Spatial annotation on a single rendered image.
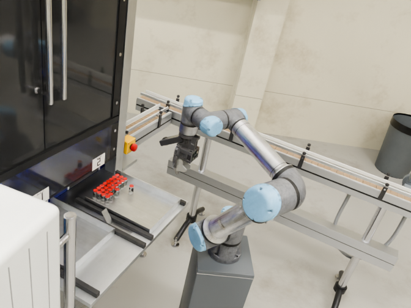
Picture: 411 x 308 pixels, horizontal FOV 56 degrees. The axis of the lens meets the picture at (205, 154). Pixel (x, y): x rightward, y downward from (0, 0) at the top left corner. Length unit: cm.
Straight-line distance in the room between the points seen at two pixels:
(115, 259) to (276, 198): 68
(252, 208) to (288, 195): 12
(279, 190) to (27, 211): 77
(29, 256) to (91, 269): 82
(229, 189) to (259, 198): 144
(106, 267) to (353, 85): 384
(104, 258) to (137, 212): 30
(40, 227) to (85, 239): 92
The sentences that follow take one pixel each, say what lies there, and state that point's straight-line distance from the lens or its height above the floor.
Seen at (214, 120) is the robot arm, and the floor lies 143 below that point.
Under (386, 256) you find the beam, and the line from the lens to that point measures 264.
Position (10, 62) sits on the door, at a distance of 131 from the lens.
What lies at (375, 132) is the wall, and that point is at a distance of 522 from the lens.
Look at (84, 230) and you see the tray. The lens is 167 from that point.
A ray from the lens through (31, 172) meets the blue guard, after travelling 152.
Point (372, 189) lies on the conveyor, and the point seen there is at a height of 93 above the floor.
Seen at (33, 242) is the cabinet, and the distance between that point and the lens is 72.
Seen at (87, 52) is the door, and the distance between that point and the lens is 154.
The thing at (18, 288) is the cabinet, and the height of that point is 145.
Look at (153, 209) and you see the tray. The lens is 179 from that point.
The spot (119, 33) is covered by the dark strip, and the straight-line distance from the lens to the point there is 166.
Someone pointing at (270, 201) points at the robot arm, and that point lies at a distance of 120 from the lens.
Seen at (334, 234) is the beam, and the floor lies 53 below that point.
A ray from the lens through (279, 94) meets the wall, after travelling 459.
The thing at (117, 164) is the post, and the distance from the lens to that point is 197.
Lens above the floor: 202
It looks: 30 degrees down
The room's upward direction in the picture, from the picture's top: 12 degrees clockwise
